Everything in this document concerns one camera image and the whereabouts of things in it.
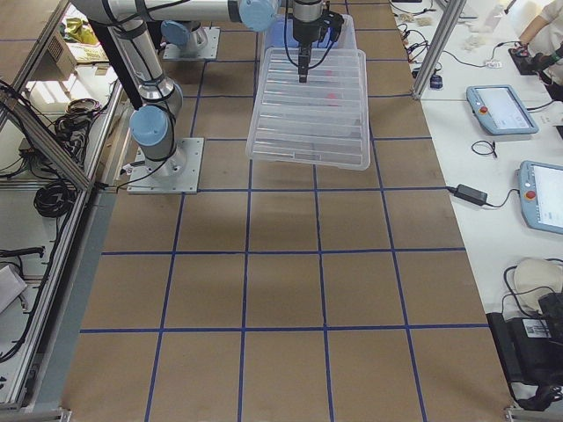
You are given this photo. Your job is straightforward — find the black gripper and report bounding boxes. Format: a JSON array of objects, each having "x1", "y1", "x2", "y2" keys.
[{"x1": 286, "y1": 0, "x2": 344, "y2": 84}]

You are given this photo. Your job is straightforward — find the clear plastic storage box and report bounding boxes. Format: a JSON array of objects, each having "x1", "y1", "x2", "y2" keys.
[{"x1": 261, "y1": 14, "x2": 357, "y2": 50}]

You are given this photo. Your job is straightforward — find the clear plastic box lid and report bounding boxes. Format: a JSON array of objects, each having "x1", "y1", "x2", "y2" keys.
[{"x1": 245, "y1": 47, "x2": 370, "y2": 171}]

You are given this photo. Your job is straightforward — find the blue plastic tray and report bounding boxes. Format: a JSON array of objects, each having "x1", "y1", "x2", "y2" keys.
[{"x1": 267, "y1": 20, "x2": 335, "y2": 49}]

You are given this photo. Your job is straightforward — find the far teach pendant tablet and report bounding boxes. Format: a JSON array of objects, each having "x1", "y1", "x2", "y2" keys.
[{"x1": 465, "y1": 84, "x2": 539, "y2": 136}]

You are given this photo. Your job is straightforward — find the teach pendant tablet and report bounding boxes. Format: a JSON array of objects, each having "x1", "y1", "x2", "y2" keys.
[
  {"x1": 517, "y1": 160, "x2": 562, "y2": 234},
  {"x1": 465, "y1": 84, "x2": 539, "y2": 136}
]

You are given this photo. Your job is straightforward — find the black power adapter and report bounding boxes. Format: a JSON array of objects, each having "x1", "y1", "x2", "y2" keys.
[{"x1": 454, "y1": 184, "x2": 487, "y2": 207}]

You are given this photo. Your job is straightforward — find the near teach pendant tablet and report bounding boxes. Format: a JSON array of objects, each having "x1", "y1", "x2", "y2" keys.
[{"x1": 517, "y1": 160, "x2": 562, "y2": 234}]

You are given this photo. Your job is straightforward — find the black device on table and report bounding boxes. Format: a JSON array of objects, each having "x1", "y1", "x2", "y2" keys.
[{"x1": 486, "y1": 293, "x2": 562, "y2": 411}]

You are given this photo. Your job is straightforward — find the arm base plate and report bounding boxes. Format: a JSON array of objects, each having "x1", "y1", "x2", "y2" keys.
[
  {"x1": 161, "y1": 21, "x2": 220, "y2": 61},
  {"x1": 125, "y1": 137, "x2": 204, "y2": 194}
]

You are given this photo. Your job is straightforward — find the aluminium frame post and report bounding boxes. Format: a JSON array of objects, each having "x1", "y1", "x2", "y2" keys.
[{"x1": 412, "y1": 0, "x2": 466, "y2": 100}]

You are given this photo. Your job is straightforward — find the small coiled black cable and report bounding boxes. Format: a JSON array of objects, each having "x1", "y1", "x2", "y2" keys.
[{"x1": 472, "y1": 139, "x2": 499, "y2": 159}]

